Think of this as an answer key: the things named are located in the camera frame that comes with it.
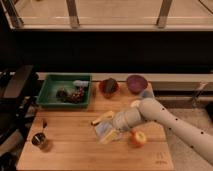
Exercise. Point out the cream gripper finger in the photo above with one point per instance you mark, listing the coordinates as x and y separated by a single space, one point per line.
110 136

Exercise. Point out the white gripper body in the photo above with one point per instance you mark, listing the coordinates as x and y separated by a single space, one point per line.
126 120

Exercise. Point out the small dark fork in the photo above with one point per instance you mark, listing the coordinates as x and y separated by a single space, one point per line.
44 124

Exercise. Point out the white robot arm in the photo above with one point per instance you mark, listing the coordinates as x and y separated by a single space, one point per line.
149 109

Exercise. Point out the red bowl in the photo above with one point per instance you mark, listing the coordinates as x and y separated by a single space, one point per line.
107 95

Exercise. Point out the dark object in red bowl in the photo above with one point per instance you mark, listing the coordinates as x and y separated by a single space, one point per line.
109 85

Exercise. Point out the purple bowl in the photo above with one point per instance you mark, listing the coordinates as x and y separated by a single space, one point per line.
136 84

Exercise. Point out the blue grey cloth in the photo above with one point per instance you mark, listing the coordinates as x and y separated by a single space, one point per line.
102 128

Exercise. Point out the yellow wooden block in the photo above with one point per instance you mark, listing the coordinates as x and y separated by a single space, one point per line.
105 116

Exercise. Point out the white cup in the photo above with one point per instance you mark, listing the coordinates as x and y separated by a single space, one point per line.
135 103

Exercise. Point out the orange fruit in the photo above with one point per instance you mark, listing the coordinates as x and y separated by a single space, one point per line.
138 138

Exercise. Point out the blue small cup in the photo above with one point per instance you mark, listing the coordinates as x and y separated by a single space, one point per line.
147 94

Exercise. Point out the wooden cutting board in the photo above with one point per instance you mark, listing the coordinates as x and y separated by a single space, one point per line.
74 146

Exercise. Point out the bunch of dark grapes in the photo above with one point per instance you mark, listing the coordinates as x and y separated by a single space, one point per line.
75 97

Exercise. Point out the light blue object in tray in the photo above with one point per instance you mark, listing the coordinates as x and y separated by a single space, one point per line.
80 83

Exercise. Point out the dark round object in tray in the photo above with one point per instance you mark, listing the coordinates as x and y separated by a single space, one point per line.
61 94

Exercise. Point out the green plastic tray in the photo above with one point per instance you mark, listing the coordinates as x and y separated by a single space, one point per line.
54 82

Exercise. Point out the metal tin can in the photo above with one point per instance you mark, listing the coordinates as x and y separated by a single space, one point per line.
39 140

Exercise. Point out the black chair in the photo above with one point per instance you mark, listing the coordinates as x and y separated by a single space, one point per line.
16 96

